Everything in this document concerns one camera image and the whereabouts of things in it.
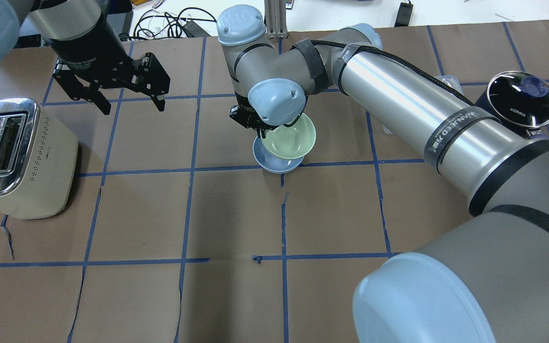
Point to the blue bowl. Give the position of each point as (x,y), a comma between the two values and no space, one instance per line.
(272,163)

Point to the green bowl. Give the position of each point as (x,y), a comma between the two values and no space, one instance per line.
(293,141)

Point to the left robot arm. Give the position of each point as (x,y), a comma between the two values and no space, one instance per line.
(90,54)

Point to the cream and chrome toaster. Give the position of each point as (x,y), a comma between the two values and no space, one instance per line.
(38,158)

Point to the clear plastic food container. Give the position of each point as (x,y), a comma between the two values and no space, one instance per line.
(451,81)

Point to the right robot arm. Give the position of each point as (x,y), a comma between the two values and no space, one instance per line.
(486,281)

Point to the dark blue saucepan with lid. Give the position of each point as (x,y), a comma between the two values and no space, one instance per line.
(520,101)

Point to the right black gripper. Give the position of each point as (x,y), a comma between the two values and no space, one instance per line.
(244,117)

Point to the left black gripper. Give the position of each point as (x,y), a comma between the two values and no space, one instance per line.
(94,49)

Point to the black power adapter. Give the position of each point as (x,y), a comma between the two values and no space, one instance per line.
(404,14)

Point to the aluminium frame post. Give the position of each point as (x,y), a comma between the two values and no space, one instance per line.
(276,19)

